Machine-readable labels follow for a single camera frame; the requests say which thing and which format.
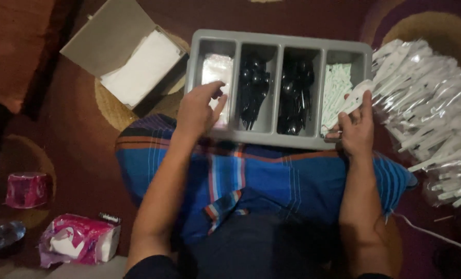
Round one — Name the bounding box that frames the white cable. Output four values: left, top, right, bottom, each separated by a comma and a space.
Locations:
392, 212, 461, 256

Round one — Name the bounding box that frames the pile of clear wrapped packets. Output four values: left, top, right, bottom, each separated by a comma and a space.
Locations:
201, 53, 234, 128

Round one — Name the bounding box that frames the pink wrapped roll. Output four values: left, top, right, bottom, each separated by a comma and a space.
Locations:
5, 172, 52, 210

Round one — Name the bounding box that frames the gray plastic cutlery tray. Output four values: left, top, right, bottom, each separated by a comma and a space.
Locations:
184, 29, 374, 151

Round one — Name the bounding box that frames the pink tissue pack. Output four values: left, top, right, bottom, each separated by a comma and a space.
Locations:
38, 213, 122, 269

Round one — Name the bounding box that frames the single white cutlery packet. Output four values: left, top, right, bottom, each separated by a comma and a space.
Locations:
323, 79, 375, 134

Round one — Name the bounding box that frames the blue plastic bag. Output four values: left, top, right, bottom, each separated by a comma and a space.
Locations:
0, 221, 26, 256

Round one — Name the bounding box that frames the pile of black plastic forks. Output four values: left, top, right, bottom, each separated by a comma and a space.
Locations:
278, 56, 315, 136

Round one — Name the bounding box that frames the heap of wrapped white cutlery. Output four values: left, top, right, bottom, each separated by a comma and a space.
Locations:
371, 38, 461, 208

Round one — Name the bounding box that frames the blue striped sarong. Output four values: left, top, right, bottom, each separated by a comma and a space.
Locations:
115, 113, 418, 245

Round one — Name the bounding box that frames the cardboard box of white napkins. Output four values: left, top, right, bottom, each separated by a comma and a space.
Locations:
59, 0, 189, 111

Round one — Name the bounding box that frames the pile of white wrapped toothpicks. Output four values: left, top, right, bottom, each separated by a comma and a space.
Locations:
321, 63, 354, 136

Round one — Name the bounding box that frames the pile of black plastic spoons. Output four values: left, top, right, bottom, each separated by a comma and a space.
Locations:
238, 52, 271, 131

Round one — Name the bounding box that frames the person's right hand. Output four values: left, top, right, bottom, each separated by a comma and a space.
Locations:
325, 89, 375, 156

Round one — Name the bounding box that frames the person's left hand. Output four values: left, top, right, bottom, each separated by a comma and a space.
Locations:
176, 80, 229, 137

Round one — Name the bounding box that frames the dark shirt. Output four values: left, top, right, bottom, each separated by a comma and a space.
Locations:
124, 212, 394, 279

